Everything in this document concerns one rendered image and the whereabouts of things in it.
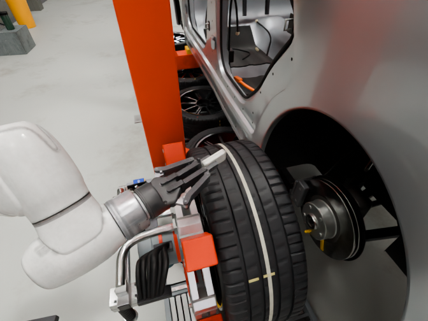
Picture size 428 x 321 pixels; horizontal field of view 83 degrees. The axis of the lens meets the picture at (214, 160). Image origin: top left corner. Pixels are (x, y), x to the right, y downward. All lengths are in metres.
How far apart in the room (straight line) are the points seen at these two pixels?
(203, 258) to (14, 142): 0.42
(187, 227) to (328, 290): 1.40
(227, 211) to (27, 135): 0.45
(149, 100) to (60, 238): 0.61
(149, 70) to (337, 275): 1.71
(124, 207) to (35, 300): 1.63
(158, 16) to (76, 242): 0.66
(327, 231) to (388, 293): 1.13
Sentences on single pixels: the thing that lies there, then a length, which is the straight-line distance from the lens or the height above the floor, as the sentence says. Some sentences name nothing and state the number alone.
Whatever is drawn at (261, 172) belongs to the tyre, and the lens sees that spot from 0.72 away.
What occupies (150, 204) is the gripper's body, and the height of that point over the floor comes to 1.29.
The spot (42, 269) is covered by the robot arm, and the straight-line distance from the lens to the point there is 0.51.
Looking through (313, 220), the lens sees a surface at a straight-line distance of 1.03.
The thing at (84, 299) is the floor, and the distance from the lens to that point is 1.94.
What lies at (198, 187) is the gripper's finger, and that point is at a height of 1.27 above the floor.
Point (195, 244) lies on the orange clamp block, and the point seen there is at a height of 1.16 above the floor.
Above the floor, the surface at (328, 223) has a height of 0.91.
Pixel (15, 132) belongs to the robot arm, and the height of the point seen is 1.46.
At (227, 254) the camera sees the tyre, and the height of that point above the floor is 1.11.
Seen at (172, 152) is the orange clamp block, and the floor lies 1.10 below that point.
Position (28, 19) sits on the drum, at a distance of 7.91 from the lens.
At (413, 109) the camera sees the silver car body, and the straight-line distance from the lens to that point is 0.59.
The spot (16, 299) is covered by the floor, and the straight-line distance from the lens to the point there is 2.15.
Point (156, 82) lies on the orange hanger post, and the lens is 0.92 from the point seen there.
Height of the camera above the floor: 1.68
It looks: 43 degrees down
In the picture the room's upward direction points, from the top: straight up
